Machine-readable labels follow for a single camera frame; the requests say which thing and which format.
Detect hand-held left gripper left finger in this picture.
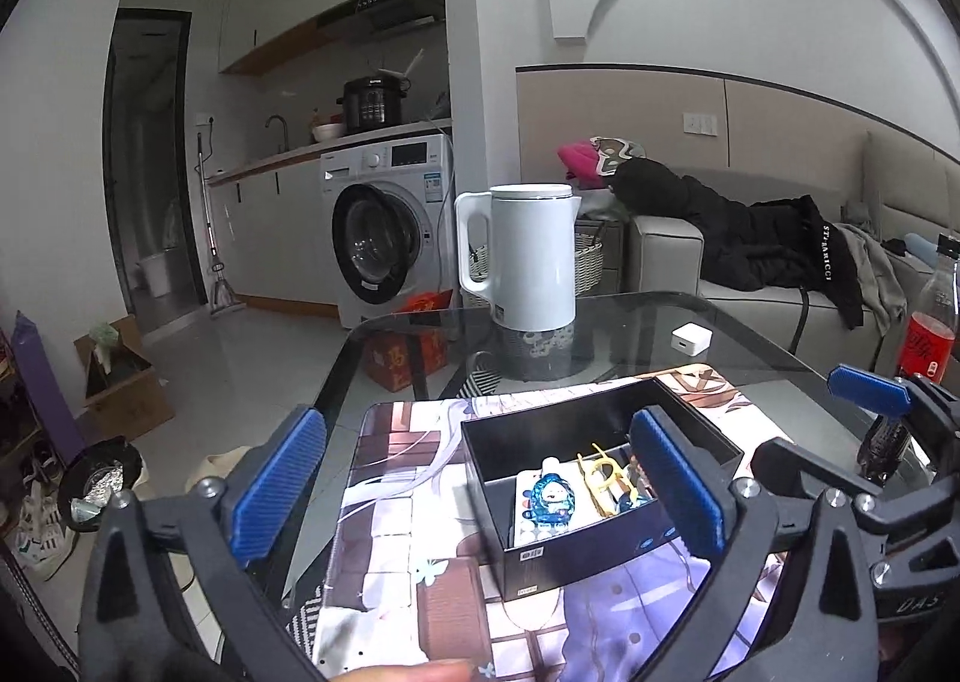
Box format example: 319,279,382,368
79,406,329,682

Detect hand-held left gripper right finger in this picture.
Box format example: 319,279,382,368
628,406,882,682

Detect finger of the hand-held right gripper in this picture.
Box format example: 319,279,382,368
750,438,960,540
827,365,960,474

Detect black cardboard box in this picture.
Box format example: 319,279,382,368
459,376,745,604

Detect person's left hand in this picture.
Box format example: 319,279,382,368
330,658,475,682

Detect beige cloth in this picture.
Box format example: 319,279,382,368
204,448,260,495

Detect red label soda bottle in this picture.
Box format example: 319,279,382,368
859,234,960,480

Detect grey garment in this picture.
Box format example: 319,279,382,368
836,223,908,338

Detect printed desk mat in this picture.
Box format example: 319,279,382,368
311,367,796,682

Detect white charger cube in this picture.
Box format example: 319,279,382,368
671,322,710,357

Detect brown cardboard box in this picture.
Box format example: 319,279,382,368
73,314,175,439

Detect black trash bin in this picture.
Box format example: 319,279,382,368
58,438,143,525

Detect red gift box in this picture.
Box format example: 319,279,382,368
362,290,455,394

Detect flat mop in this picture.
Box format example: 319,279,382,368
196,133,245,319

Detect black jacket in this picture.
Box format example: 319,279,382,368
604,158,863,329

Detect wooden shoe rack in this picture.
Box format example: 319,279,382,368
11,449,76,582

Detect beige sofa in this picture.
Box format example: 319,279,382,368
626,127,960,372

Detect white wicker basket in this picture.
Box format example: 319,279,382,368
574,236,605,297

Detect white lower cabinets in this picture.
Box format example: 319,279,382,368
208,161,338,319

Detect purple yoga mat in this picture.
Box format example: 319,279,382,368
11,311,87,458

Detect white electric kettle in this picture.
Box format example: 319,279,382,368
454,183,584,334

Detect white kitchen countertop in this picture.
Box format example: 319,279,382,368
208,118,455,187

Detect black framed door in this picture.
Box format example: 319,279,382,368
103,8,207,334

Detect patterned cloth bag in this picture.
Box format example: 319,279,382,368
589,136,646,177

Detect pink cloth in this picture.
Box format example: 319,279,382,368
556,142,605,188

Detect white washing machine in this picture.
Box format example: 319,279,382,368
320,133,456,329

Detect black pressure cooker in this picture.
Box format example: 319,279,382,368
335,74,412,134

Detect range hood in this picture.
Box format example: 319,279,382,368
315,0,445,38

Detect black cable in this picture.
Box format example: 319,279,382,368
791,284,815,353

